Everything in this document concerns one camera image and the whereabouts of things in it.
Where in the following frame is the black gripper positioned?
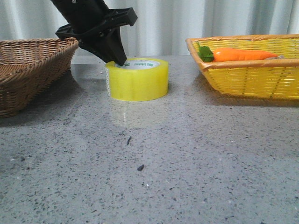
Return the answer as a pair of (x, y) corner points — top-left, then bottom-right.
(52, 0), (137, 65)

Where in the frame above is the yellow packing tape roll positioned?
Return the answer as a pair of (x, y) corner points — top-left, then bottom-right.
(105, 58), (169, 101)

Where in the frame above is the white pleated curtain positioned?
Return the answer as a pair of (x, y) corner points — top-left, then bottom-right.
(0, 0), (299, 57)

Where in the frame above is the brown wicker basket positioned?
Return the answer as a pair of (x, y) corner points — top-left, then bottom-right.
(0, 38), (78, 118)

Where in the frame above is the orange toy carrot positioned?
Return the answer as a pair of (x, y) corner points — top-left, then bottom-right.
(196, 42), (278, 63)

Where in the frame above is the small black debris crumb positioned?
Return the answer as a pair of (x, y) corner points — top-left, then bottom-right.
(137, 164), (144, 171)

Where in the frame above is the yellow wicker basket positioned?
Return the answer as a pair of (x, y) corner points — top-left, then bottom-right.
(186, 34), (299, 100)

